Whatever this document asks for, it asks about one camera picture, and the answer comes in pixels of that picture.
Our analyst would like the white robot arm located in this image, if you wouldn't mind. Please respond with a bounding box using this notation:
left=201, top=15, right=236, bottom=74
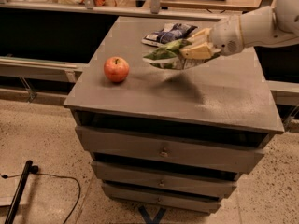
left=179, top=0, right=299, bottom=60

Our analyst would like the grey drawer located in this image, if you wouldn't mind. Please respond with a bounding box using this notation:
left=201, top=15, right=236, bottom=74
left=92, top=161, right=236, bottom=199
left=76, top=126, right=264, bottom=174
left=102, top=183, right=221, bottom=214

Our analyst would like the metal rail frame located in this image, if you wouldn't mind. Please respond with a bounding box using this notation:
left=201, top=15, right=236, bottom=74
left=0, top=0, right=275, bottom=21

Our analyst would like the blue chip bag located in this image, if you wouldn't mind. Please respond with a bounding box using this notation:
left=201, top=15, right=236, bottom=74
left=141, top=23, right=196, bottom=47

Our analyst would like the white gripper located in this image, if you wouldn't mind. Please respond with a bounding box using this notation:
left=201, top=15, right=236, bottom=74
left=179, top=15, right=244, bottom=60

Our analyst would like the red apple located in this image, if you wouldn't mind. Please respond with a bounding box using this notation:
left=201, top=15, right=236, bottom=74
left=104, top=57, right=129, bottom=83

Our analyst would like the grey drawer cabinet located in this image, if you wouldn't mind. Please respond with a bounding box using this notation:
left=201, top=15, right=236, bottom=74
left=64, top=17, right=284, bottom=202

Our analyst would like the bottom grey drawer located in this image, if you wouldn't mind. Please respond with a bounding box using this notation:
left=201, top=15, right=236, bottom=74
left=102, top=183, right=221, bottom=214

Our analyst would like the black pole on floor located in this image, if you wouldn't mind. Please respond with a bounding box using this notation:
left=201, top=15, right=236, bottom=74
left=5, top=161, right=33, bottom=224

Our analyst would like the green jalapeno chip bag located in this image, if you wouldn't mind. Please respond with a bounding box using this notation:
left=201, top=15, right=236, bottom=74
left=143, top=39, right=221, bottom=70

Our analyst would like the middle grey drawer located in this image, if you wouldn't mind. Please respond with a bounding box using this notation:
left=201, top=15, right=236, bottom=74
left=92, top=161, right=236, bottom=199

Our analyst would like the black cable on floor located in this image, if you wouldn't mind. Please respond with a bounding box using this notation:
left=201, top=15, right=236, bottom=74
left=0, top=170, right=81, bottom=224

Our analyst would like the top grey drawer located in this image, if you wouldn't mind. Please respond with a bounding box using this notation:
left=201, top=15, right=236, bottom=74
left=76, top=126, right=264, bottom=174

